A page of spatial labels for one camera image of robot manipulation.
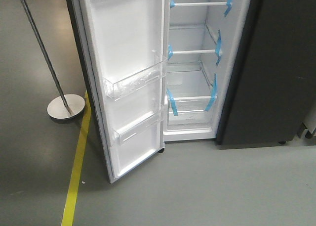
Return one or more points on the open fridge door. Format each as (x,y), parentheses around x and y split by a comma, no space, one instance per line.
(122,52)

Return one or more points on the white fridge interior body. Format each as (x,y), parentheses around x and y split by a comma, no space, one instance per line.
(202,43)

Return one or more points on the yellow floor tape line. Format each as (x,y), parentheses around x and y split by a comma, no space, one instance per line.
(72,194)

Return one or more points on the grey appliance at right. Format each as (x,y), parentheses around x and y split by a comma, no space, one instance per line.
(306,132)

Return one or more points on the metal stanchion post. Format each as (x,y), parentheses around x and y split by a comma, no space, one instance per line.
(65,106)

